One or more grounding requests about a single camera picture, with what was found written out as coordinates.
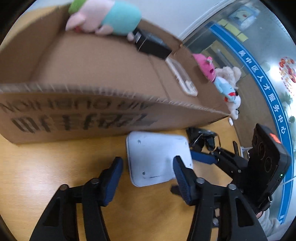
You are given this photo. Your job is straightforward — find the pink bear plush toy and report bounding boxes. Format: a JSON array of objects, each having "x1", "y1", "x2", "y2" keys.
[{"x1": 193, "y1": 53, "x2": 216, "y2": 82}]

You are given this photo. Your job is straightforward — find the cream rabbit plush toy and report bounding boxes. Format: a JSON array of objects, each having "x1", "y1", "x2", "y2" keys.
[{"x1": 215, "y1": 66, "x2": 242, "y2": 85}]

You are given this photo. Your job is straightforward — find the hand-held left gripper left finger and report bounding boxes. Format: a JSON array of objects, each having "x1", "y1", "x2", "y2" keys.
[{"x1": 30, "y1": 157, "x2": 124, "y2": 241}]

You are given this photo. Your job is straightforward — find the blue plush toy red scarf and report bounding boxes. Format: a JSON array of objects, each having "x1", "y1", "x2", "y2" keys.
[{"x1": 214, "y1": 77, "x2": 237, "y2": 102}]

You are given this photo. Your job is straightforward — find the white device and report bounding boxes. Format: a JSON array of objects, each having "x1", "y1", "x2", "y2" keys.
[{"x1": 126, "y1": 131, "x2": 194, "y2": 187}]

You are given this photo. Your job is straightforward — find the pink and teal plush toy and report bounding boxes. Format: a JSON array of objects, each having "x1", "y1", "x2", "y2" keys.
[{"x1": 65, "y1": 0, "x2": 142, "y2": 36}]

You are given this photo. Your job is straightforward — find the white plush toy black ears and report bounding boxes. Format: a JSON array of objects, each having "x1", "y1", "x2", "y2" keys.
[{"x1": 225, "y1": 95, "x2": 241, "y2": 120}]

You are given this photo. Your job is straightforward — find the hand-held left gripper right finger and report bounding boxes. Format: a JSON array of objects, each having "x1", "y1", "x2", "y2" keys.
[{"x1": 172, "y1": 156, "x2": 269, "y2": 241}]

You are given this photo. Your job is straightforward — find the row of yellow paper notes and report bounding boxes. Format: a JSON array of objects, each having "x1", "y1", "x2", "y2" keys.
[{"x1": 217, "y1": 19, "x2": 249, "y2": 42}]

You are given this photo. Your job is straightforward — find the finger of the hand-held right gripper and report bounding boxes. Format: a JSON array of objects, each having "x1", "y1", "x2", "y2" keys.
[
  {"x1": 232, "y1": 141, "x2": 241, "y2": 158},
  {"x1": 191, "y1": 148, "x2": 249, "y2": 181}
]

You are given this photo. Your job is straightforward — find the brown cardboard box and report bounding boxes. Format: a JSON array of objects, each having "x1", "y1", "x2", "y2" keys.
[{"x1": 0, "y1": 5, "x2": 232, "y2": 145}]

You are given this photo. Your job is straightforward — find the wall poster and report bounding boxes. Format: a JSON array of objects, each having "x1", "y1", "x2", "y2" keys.
[{"x1": 228, "y1": 5, "x2": 258, "y2": 29}]

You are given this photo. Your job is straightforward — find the person's right forearm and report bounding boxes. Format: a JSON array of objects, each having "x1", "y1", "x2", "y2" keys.
[{"x1": 257, "y1": 209, "x2": 281, "y2": 241}]

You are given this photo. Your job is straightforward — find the black packaging box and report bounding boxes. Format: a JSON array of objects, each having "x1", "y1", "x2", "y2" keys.
[{"x1": 133, "y1": 28, "x2": 173, "y2": 59}]

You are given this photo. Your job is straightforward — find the black sunglasses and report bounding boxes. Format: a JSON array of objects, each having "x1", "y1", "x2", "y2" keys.
[{"x1": 186, "y1": 127, "x2": 220, "y2": 152}]

